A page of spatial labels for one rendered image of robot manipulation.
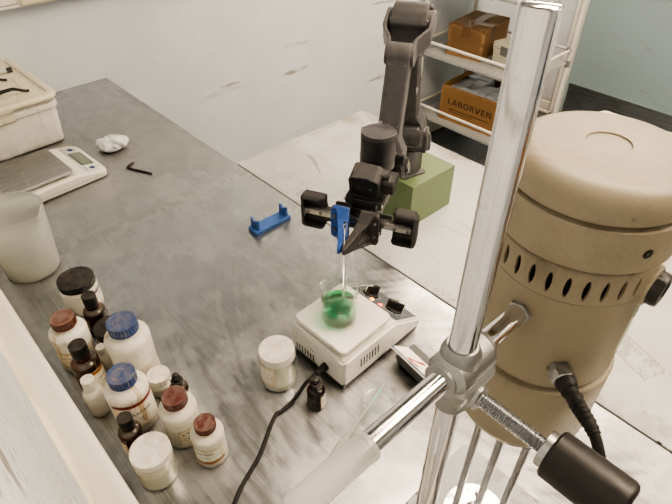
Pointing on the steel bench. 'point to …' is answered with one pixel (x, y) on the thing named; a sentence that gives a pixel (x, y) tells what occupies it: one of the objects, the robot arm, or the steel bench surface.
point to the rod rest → (269, 221)
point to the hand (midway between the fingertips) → (348, 238)
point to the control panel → (385, 305)
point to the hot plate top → (370, 323)
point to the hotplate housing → (326, 357)
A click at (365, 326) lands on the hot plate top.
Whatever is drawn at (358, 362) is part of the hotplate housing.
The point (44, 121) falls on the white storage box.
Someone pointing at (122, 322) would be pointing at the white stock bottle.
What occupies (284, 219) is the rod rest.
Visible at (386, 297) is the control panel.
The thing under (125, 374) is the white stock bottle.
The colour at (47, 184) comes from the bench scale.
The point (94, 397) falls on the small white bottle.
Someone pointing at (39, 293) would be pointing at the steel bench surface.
